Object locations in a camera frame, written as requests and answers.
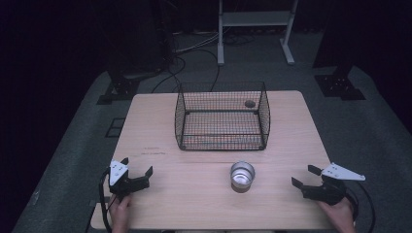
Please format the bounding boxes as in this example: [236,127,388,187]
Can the shiny metal cup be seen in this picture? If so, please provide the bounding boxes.
[229,160,257,194]

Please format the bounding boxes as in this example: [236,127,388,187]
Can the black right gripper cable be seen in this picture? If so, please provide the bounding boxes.
[343,181,377,233]

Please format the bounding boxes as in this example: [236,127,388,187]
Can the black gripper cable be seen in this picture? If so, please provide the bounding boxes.
[98,168,114,233]
[343,181,377,233]

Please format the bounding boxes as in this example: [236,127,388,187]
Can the white metal table frame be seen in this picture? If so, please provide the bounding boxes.
[217,0,299,67]

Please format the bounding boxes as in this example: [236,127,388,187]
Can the white floor cables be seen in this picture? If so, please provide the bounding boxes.
[173,30,222,54]

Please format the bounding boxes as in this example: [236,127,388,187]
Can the black wire mesh basket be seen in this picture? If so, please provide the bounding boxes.
[174,81,272,152]

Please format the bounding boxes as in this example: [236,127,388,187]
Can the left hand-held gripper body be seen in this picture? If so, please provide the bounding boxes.
[107,159,151,199]

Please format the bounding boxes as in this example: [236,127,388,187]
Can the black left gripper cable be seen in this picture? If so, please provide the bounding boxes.
[98,168,114,233]

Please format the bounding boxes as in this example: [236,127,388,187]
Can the person's left hand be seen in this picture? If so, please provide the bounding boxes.
[108,193,133,233]

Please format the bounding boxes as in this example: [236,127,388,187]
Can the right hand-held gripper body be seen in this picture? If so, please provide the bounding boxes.
[300,161,366,207]

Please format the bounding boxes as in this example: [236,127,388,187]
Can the black floor cable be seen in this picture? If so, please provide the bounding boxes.
[151,48,222,94]

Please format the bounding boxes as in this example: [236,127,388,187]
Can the black stand base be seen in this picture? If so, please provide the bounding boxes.
[96,76,141,106]
[313,66,367,102]

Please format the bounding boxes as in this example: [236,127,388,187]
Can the person's right hand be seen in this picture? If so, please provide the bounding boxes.
[318,196,358,233]

